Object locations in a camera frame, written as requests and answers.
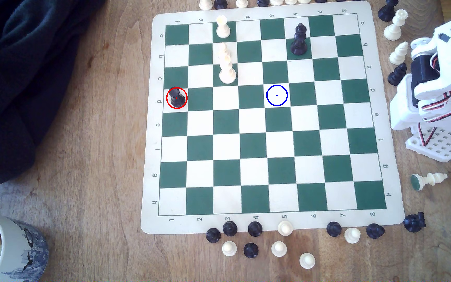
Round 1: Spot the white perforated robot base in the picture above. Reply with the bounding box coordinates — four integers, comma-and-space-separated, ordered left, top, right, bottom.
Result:
406, 123, 451, 163

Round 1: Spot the green white chess board mat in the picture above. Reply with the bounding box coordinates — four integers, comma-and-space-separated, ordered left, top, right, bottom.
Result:
140, 1, 405, 235

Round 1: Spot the white chess rook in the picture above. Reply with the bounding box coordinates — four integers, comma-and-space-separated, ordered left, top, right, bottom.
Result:
216, 15, 231, 38
384, 9, 409, 41

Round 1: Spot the black chess bishop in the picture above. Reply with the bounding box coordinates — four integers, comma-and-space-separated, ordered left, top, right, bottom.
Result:
388, 63, 407, 86

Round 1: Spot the black chess knight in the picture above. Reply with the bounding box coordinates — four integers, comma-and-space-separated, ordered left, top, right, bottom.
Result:
403, 212, 426, 233

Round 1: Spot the white piece with green felt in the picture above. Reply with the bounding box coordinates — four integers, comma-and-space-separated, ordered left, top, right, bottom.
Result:
410, 172, 448, 192

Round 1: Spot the dark blue cloth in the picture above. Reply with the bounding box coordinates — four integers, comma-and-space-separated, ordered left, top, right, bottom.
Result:
0, 0, 106, 188

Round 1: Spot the white mug with skyline print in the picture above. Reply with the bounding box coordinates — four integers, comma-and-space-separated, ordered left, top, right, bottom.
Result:
0, 209, 49, 282

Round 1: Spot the red black white servo cable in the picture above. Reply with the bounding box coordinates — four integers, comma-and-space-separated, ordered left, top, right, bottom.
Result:
419, 91, 451, 118
417, 122, 438, 148

